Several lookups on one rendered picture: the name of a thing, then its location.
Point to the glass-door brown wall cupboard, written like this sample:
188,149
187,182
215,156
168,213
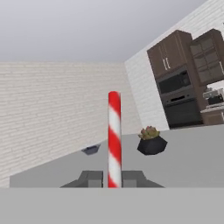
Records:
207,58

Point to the red and white striped straw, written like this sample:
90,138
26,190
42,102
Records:
114,140

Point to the small dark grey bowl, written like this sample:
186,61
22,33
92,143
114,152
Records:
91,149

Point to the silver toaster oven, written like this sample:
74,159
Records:
214,97

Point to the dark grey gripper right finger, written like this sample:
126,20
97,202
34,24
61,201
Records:
132,179

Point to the potted succulent in black pot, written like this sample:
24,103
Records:
151,142

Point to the dark brown cupboard run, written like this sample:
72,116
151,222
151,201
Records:
170,55

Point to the black built-in oven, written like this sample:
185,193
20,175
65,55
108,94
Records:
179,97

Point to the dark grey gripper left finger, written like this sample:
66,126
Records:
92,179

